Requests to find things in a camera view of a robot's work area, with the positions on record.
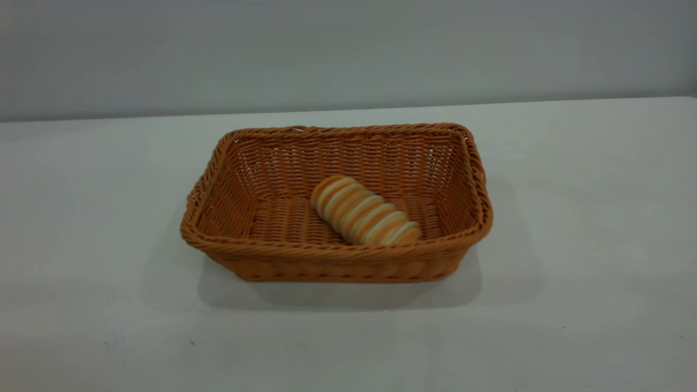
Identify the striped bread roll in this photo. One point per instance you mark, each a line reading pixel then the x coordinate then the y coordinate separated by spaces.
pixel 364 211

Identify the orange woven wicker basket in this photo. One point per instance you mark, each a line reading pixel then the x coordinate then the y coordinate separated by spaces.
pixel 283 218

